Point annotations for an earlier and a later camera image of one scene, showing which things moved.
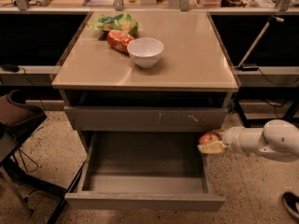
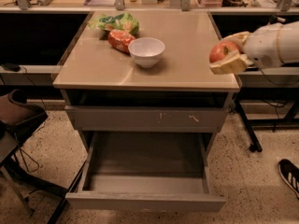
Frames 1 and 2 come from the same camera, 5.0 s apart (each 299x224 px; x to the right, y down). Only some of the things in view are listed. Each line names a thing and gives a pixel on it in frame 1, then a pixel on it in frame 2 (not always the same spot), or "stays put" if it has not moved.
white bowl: x=145 y=51 stays put
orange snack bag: x=119 y=39 stays put
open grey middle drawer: x=144 y=171 stays put
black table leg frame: x=267 y=93 stays put
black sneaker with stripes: x=291 y=203 → x=290 y=174
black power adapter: x=10 y=67 stays put
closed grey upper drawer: x=144 y=119 stays put
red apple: x=209 y=137 → x=223 y=49
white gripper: x=232 y=139 → x=263 y=47
